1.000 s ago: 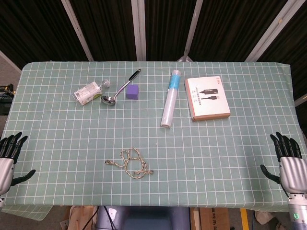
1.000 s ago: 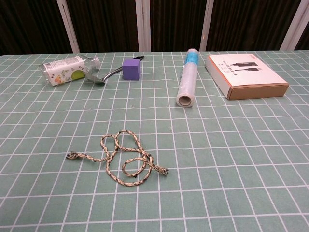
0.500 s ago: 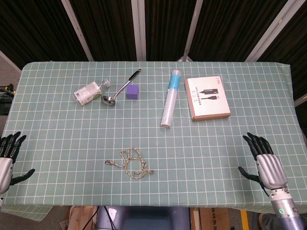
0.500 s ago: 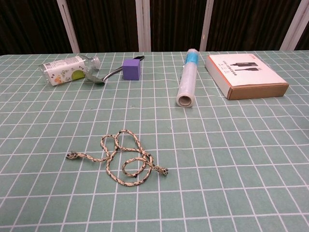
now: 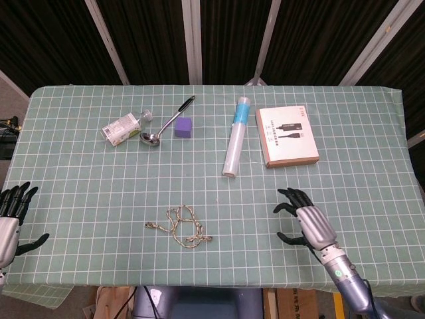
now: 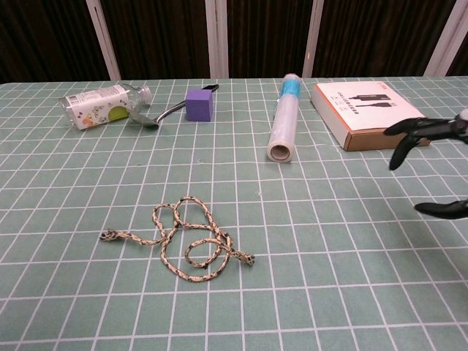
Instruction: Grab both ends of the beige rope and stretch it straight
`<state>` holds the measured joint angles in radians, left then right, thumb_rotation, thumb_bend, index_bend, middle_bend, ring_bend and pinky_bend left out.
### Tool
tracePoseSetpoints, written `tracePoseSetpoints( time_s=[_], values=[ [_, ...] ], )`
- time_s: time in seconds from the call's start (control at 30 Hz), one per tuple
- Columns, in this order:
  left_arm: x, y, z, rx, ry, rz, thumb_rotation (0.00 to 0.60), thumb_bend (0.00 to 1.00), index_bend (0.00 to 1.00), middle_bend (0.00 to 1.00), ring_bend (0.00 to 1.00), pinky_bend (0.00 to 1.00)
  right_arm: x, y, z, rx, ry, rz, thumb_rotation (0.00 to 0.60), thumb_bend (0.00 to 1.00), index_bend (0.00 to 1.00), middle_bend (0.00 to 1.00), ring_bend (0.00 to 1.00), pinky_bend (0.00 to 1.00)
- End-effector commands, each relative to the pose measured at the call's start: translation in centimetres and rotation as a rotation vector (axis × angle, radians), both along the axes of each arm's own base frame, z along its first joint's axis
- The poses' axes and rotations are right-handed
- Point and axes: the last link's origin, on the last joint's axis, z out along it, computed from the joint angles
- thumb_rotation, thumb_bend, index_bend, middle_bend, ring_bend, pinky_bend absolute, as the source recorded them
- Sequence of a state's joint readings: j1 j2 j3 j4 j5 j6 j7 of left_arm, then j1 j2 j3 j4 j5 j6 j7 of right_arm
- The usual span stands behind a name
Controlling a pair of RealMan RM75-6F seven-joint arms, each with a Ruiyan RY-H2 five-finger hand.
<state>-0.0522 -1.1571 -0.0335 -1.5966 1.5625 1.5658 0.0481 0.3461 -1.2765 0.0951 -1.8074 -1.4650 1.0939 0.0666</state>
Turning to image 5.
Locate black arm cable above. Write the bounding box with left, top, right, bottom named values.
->
left=362, top=278, right=379, bottom=313

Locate brown cardboard box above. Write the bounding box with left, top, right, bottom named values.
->
left=264, top=287, right=336, bottom=319

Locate black electronic equipment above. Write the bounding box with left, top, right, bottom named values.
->
left=0, top=115, right=21, bottom=161

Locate purple foam cube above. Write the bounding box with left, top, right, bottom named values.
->
left=174, top=116, right=194, bottom=140

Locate plastic wrap roll blue label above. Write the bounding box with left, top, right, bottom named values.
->
left=221, top=96, right=252, bottom=178

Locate clear plastic bottle with label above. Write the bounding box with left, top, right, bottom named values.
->
left=100, top=110, right=154, bottom=148

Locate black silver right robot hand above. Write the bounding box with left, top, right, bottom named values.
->
left=273, top=187, right=338, bottom=252

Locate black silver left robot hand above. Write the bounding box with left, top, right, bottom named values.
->
left=0, top=181, right=50, bottom=270

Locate beige braided rope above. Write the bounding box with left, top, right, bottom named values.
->
left=144, top=205, right=214, bottom=249

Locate steel ladle with black handle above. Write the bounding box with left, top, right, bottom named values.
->
left=139, top=95, right=197, bottom=148

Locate green checked tablecloth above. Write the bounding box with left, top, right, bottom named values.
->
left=0, top=84, right=425, bottom=302

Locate white partition post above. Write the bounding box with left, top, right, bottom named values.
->
left=338, top=0, right=416, bottom=86
left=181, top=0, right=203, bottom=85
left=84, top=0, right=131, bottom=86
left=244, top=0, right=284, bottom=86
left=406, top=130, right=425, bottom=149

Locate brown paper bag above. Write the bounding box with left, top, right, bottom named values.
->
left=82, top=286, right=136, bottom=319

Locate white cable product box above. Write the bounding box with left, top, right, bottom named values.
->
left=255, top=105, right=320, bottom=169

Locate blue-grey robot torso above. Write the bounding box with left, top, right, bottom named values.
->
left=132, top=284, right=265, bottom=319

